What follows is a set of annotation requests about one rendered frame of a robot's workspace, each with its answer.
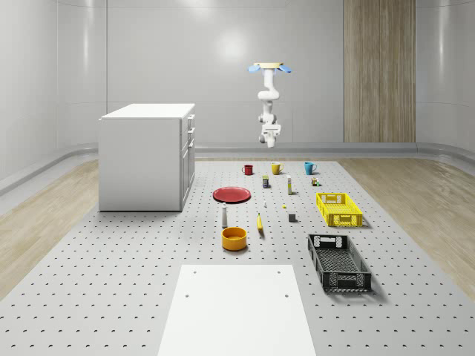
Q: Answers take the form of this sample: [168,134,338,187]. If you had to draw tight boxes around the white board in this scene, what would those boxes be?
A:
[157,264,318,356]

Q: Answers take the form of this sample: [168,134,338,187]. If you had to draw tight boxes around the yellow bowl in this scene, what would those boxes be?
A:
[221,226,248,252]

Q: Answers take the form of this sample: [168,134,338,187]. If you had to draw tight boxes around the white cabinet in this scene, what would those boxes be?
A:
[98,102,197,213]

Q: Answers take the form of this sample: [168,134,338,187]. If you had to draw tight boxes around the yellow basket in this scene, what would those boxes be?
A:
[315,192,364,228]

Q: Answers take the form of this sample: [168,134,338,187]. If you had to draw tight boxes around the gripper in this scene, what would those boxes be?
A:
[261,124,282,149]

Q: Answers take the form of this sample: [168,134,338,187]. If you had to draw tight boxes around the dark grey basket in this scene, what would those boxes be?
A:
[307,234,373,294]

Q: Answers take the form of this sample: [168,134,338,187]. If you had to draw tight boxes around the red plate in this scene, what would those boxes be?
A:
[212,186,253,204]

